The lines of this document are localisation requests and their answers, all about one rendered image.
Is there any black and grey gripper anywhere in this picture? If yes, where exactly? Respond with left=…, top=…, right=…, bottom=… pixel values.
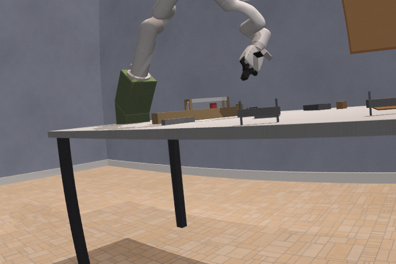
left=239, top=45, right=264, bottom=81

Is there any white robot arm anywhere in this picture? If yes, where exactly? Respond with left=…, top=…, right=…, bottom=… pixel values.
left=127, top=0, right=272, bottom=80

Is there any small brown block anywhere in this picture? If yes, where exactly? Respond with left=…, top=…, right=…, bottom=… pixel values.
left=336, top=101, right=347, bottom=109

